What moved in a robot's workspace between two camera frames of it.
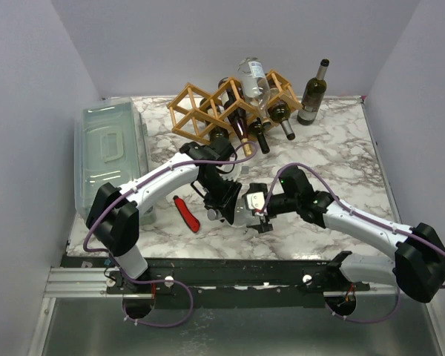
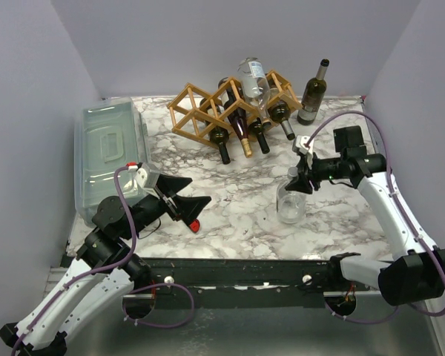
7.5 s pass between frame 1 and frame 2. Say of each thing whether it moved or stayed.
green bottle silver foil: stayed
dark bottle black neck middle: stayed
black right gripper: moved
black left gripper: moved
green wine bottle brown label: stayed
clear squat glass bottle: moved
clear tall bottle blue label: stayed
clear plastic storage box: stayed
